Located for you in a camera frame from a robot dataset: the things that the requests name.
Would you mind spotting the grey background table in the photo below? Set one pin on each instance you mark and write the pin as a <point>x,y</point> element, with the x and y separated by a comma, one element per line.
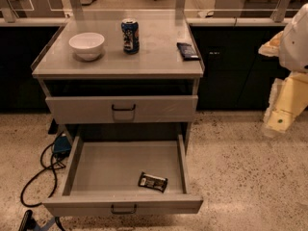
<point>244,8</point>

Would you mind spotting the black top drawer handle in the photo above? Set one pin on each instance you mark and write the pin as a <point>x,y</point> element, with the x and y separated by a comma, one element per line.
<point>121,109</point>

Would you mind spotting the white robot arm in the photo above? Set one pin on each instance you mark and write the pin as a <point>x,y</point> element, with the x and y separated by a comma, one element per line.
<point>293,50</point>

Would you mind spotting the black drawer handle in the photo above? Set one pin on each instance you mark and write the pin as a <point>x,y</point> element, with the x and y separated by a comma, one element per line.
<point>130,210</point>
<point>121,109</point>

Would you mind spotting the black middle drawer handle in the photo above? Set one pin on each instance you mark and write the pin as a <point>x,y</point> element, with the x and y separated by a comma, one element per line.
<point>130,210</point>

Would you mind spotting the closed grey top drawer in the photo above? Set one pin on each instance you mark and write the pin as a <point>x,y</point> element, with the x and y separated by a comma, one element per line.
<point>98,109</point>

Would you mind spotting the blue power adapter box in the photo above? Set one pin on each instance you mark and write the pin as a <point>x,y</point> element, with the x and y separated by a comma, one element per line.
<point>61,145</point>

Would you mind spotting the open grey middle drawer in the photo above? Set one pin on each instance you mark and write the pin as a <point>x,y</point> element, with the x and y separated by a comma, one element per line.
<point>100,174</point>

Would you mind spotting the grey drawer cabinet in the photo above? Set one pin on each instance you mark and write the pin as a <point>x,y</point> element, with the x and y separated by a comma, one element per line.
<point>156,70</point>

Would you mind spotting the dark blue snack bar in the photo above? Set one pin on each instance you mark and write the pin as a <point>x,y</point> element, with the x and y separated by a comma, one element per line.
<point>187,52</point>

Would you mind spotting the blue soda can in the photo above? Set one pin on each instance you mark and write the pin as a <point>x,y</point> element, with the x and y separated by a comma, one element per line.
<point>130,30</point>

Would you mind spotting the black rxbar chocolate bar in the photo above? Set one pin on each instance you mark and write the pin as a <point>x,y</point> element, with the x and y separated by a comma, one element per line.
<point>153,182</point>

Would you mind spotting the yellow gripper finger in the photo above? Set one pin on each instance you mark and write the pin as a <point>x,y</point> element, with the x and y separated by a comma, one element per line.
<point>288,98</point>
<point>271,48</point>

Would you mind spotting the white ceramic bowl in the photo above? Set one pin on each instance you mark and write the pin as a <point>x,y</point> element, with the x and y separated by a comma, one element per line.
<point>87,46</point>

